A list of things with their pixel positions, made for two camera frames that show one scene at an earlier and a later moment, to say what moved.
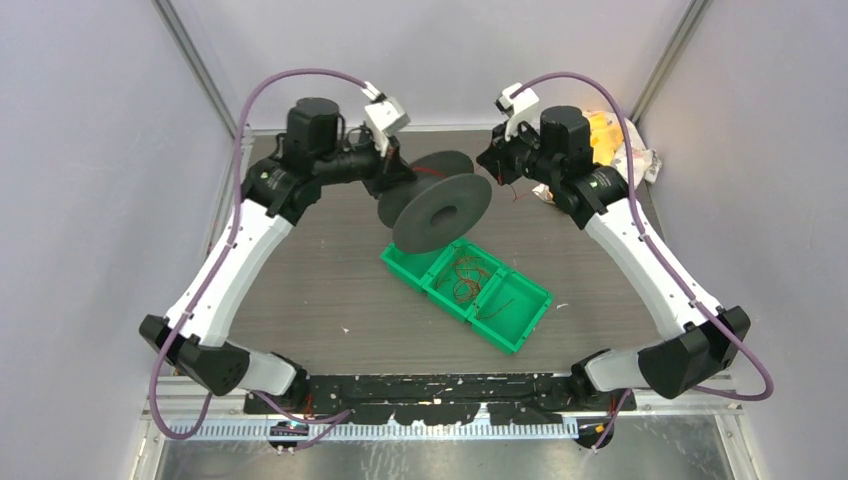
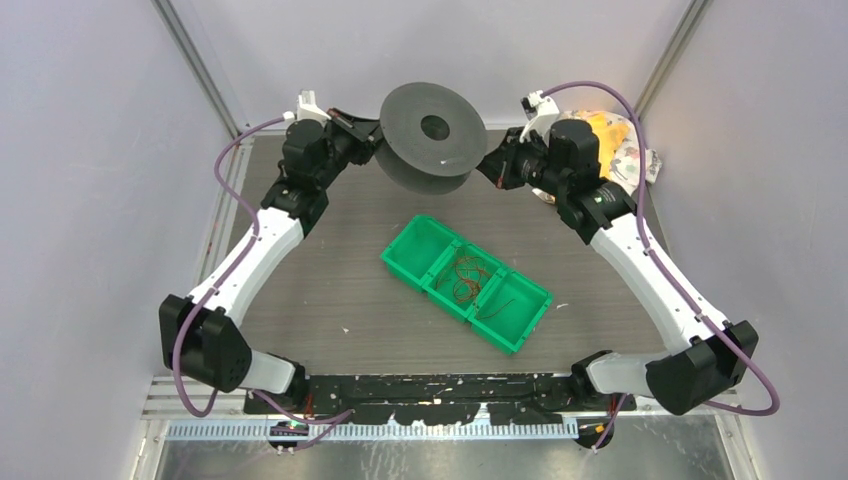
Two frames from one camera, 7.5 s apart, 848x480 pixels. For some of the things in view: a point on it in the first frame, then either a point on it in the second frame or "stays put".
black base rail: [443, 398] stays put
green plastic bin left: [415, 268] stays put
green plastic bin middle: [462, 278] stays put
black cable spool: [445, 200] -> [431, 138]
